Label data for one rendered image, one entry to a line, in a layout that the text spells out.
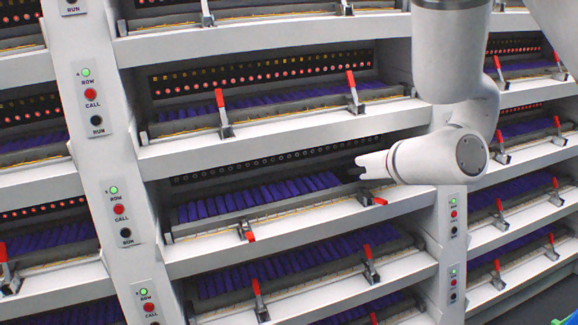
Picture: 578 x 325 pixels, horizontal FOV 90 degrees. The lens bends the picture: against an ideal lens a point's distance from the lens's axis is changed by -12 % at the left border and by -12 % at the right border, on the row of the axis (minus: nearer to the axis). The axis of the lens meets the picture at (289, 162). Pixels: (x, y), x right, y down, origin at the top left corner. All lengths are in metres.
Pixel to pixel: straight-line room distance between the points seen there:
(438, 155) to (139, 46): 0.49
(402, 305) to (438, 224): 0.27
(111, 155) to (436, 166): 0.51
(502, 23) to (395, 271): 0.66
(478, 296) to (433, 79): 0.80
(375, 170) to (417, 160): 0.12
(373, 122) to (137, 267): 0.53
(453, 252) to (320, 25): 0.63
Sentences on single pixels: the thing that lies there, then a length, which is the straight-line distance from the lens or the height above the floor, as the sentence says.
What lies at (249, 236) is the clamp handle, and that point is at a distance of 0.58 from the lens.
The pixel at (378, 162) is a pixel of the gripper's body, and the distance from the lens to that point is 0.62.
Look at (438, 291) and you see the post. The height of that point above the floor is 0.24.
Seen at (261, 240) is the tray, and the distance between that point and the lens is 0.64.
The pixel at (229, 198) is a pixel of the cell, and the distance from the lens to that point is 0.72.
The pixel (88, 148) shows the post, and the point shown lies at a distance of 0.59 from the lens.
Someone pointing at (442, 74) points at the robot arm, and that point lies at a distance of 0.42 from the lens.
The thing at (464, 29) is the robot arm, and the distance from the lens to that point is 0.40.
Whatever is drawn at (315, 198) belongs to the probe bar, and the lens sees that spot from 0.69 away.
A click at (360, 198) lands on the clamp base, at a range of 0.72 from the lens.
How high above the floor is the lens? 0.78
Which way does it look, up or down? 12 degrees down
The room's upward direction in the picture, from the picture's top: 9 degrees counter-clockwise
